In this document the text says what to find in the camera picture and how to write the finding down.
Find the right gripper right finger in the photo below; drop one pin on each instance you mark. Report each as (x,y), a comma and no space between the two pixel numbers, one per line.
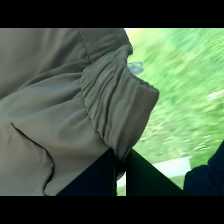
(146,180)

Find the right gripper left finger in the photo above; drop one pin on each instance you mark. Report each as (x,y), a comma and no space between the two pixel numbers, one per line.
(95,178)

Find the dark blue garment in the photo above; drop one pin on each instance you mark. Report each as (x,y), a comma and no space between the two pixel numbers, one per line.
(206,180)

